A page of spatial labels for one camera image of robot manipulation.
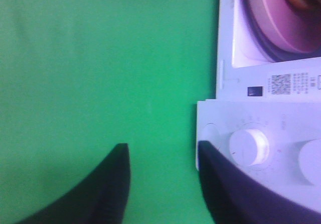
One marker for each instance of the glass microwave turntable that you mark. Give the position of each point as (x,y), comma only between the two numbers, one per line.
(263,48)

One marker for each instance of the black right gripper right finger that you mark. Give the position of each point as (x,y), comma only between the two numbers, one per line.
(233,197)

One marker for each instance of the pink round plate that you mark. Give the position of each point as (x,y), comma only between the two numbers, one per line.
(276,20)

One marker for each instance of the white door release button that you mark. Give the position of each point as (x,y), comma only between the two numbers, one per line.
(210,133)

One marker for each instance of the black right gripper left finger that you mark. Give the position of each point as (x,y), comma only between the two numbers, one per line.
(101,197)

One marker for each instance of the white upper power knob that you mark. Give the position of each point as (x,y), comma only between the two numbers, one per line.
(309,161)

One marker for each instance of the white timer knob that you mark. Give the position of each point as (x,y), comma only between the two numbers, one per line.
(249,147)

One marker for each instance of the white microwave oven body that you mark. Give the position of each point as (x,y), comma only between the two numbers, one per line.
(268,78)

